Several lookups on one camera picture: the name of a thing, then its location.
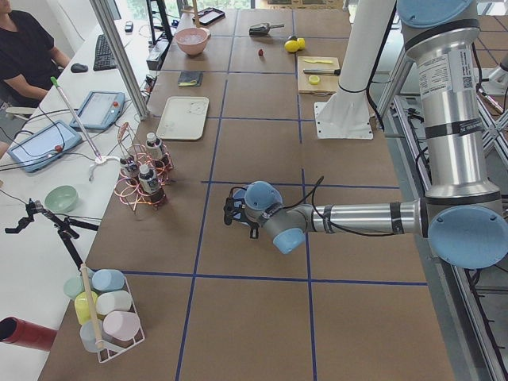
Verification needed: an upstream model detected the black keyboard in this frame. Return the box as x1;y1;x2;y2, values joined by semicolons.
93;34;117;71

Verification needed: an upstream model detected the blue plastic cup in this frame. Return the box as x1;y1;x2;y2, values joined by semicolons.
92;269;125;292

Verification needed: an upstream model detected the near blue teach pendant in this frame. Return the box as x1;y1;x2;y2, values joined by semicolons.
7;120;82;173

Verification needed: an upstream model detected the far blue teach pendant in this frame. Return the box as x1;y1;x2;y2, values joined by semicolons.
77;90;125;131

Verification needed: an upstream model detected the red cylinder tube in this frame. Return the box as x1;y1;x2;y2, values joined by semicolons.
1;317;57;352

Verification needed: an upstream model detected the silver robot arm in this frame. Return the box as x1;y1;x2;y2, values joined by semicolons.
225;1;507;269

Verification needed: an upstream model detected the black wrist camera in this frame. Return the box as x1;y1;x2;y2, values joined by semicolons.
223;197;242;225

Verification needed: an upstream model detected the pink bowl with ice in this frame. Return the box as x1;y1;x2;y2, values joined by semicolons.
175;27;211;56

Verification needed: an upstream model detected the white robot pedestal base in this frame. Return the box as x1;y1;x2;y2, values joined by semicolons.
314;0;396;140

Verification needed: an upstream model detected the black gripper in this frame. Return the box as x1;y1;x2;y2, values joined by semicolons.
247;220;260;239

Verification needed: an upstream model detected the wooden basket handle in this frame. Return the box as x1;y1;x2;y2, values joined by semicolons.
80;263;105;352

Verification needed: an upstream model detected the black tray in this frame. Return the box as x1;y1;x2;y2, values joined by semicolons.
198;7;225;26

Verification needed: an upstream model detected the pink plastic cup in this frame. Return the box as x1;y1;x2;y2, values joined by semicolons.
102;311;140;341

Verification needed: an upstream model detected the tea bottle middle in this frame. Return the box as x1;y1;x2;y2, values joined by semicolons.
120;155;139;185

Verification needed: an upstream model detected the white wire cup basket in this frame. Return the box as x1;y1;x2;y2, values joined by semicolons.
90;278;145;364

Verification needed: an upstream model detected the yellow plastic knife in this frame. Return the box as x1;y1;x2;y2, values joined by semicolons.
303;59;333;64

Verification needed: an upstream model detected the black computer mouse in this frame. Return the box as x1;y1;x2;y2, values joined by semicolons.
71;63;88;73

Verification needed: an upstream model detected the cream bear tray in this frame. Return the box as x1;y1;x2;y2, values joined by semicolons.
156;96;210;140

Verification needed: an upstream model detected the wooden cutting board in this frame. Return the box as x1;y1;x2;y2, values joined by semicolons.
297;56;341;94

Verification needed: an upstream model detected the half lemon slice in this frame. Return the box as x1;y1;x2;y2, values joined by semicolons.
308;75;321;85

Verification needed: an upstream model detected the blue plastic plate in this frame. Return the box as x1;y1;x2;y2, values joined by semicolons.
230;187;252;225

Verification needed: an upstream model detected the light blue lower cup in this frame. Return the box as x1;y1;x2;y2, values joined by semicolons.
79;320;99;353

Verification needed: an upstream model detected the blue teach pendant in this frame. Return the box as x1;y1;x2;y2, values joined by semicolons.
77;90;125;131
7;120;82;173

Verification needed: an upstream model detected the grey folded cloth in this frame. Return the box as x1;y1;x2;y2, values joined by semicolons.
178;71;203;87

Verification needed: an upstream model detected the green bowl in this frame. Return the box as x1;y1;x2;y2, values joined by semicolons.
44;185;79;214

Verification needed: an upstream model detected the yellow lemon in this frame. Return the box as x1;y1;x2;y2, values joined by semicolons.
284;40;300;53
296;37;306;50

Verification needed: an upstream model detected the tea bottle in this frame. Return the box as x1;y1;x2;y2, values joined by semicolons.
120;155;139;185
139;164;166;204
146;133;168;167

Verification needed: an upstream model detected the white rod with green tip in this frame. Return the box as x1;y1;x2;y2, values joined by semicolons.
51;76;120;182

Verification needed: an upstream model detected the copper wire bottle rack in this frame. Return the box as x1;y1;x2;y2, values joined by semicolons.
114;122;174;210

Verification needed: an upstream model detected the yellow plastic cup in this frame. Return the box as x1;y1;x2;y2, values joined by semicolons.
74;291;91;325

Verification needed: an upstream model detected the aluminium frame post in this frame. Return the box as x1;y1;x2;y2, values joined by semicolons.
90;0;149;121

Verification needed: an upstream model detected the white plastic cup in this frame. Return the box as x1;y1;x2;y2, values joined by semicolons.
96;290;133;315

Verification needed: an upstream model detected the black camera tripod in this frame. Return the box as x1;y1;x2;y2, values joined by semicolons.
4;199;100;271

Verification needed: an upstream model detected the tea bottle back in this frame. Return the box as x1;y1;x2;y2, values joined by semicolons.
146;133;168;167

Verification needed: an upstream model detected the steel knife sharpener rod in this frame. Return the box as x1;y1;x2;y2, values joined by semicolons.
302;69;341;76

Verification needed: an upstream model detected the tea bottle front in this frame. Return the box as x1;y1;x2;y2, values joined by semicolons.
139;164;166;204

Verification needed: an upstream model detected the green plastic cup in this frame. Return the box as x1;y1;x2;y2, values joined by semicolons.
63;276;85;300

